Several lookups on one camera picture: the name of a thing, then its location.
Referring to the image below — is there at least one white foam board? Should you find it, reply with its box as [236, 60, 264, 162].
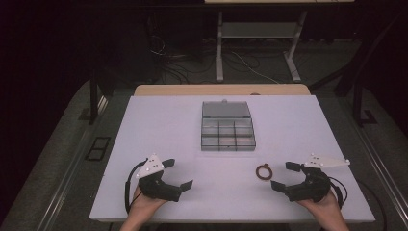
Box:
[89, 94, 376, 224]

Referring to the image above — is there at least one metal floor rail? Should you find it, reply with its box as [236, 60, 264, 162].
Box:
[40, 95, 110, 231]
[351, 126, 408, 227]

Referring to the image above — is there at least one clear plastic compartment box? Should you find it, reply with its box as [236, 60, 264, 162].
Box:
[200, 99, 257, 152]

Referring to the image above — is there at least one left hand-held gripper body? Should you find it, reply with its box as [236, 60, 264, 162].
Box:
[135, 153, 183, 203]

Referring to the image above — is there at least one person's left hand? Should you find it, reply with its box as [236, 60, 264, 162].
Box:
[127, 187, 168, 223]

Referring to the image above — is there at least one white floor cable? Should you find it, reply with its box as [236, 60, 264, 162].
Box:
[230, 50, 281, 85]

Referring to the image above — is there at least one tangle of black floor cables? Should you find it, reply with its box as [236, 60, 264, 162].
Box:
[148, 18, 219, 85]

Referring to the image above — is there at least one black metal stand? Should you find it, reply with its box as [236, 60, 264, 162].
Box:
[351, 80, 379, 128]
[78, 68, 112, 126]

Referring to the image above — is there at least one brown ring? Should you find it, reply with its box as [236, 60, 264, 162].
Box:
[255, 163, 274, 182]

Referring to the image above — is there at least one wooden table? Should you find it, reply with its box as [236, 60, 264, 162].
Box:
[133, 83, 312, 97]

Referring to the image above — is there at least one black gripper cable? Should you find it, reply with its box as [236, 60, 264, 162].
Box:
[124, 158, 149, 215]
[327, 175, 349, 210]

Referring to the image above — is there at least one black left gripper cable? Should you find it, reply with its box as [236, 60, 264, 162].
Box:
[124, 158, 149, 215]

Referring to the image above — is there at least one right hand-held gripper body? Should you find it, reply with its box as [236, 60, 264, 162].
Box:
[283, 152, 351, 203]

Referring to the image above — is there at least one grey metal desk frame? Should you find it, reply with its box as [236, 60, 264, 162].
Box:
[215, 10, 308, 84]

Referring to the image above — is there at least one person's right hand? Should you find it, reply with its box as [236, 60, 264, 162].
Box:
[295, 191, 344, 223]

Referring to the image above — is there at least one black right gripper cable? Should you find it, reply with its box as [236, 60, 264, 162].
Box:
[327, 175, 349, 210]

